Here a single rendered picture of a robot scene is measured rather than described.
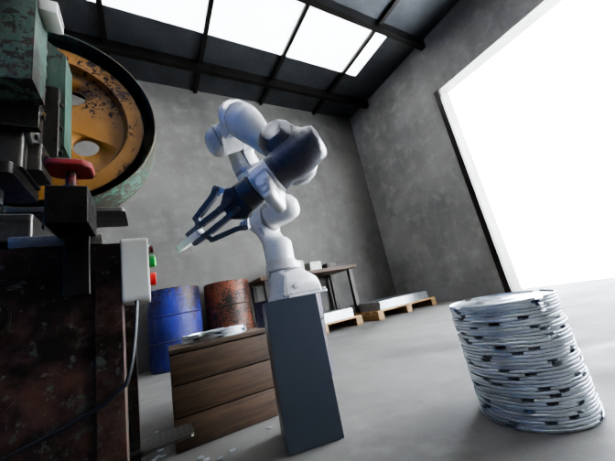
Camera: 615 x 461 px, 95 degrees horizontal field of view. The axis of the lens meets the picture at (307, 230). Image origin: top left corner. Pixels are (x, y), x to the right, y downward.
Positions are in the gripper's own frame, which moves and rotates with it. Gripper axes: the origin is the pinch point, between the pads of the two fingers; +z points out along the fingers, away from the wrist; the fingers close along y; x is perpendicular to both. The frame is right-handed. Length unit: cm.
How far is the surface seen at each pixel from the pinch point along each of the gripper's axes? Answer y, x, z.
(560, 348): -79, -8, -57
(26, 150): 46, -7, 24
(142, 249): 3.4, 7.8, 5.9
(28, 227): 19.7, 11.9, 19.3
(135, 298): -4.5, 11.8, 11.0
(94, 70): 97, -63, 16
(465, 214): -158, -380, -192
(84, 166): 20.3, 13.8, 0.8
